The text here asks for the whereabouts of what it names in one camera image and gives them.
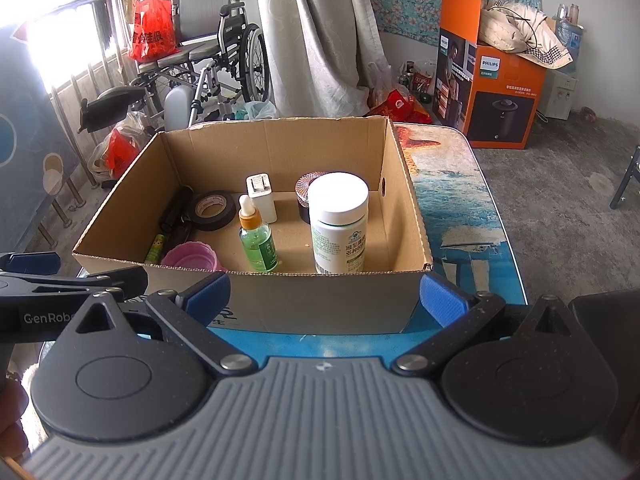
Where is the white charger plug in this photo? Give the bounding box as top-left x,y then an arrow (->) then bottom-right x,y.
246,173 -> 277,224

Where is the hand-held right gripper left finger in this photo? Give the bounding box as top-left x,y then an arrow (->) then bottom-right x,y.
59,270 -> 257,377

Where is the metal railing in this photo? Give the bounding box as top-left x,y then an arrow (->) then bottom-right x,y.
30,0 -> 146,241

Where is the person's left hand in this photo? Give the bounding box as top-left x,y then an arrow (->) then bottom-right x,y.
0,381 -> 31,457

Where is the white pill bottle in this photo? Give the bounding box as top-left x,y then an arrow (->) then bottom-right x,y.
307,172 -> 370,275

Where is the gold lidded round jar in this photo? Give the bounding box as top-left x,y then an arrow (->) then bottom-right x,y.
295,172 -> 326,226

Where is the white water dispenser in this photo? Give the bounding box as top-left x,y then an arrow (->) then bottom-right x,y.
537,66 -> 581,121

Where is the grey curtain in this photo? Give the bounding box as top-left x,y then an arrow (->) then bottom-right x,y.
252,0 -> 393,121

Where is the clear water jug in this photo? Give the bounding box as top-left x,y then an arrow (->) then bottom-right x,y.
554,17 -> 586,68

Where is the grey mat with shapes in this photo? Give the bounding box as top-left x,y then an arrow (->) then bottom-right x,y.
0,20 -> 83,256

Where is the green and white plastic bag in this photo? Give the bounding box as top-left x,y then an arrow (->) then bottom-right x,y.
235,100 -> 277,121

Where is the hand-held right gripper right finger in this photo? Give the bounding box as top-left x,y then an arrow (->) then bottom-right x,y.
391,271 -> 577,377

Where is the pink plastic cup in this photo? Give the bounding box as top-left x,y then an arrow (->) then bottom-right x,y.
160,241 -> 224,273

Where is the green dropper bottle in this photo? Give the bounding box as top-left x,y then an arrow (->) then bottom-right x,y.
237,194 -> 279,273

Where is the yellow-green small tube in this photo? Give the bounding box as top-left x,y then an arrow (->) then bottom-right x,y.
144,233 -> 167,264

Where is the clear plastic bag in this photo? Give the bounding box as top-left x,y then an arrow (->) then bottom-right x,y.
365,62 -> 396,106

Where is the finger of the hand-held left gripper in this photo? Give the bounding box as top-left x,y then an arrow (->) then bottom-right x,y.
0,266 -> 149,307
0,252 -> 61,275

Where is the grey wheelchair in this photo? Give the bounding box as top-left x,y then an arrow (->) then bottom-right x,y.
77,0 -> 271,133

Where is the black tape roll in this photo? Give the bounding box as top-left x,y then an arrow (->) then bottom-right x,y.
187,190 -> 237,232

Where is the orange appliance box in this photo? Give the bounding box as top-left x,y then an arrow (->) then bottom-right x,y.
432,0 -> 547,150

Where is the red and gold bag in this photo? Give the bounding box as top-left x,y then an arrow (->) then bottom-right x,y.
370,89 -> 433,125

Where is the red plastic bag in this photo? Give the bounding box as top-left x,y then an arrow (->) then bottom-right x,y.
106,129 -> 141,181
127,0 -> 177,63

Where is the brown cardboard box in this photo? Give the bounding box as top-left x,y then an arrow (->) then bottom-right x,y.
72,115 -> 434,335

